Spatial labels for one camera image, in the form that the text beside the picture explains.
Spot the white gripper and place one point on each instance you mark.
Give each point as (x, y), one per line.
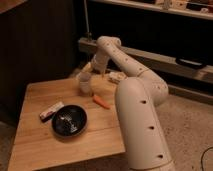
(99, 62)

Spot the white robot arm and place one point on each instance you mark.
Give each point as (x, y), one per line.
(136, 99)

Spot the black ceramic bowl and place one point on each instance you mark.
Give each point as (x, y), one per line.
(69, 121)

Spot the orange carrot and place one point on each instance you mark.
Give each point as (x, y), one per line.
(98, 100)

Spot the metal pole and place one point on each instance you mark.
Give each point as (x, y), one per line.
(88, 33)

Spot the wooden beam ledge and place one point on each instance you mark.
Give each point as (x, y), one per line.
(167, 64)

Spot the wooden table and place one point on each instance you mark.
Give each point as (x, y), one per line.
(37, 147)

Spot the black handle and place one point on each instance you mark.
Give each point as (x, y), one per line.
(190, 64)

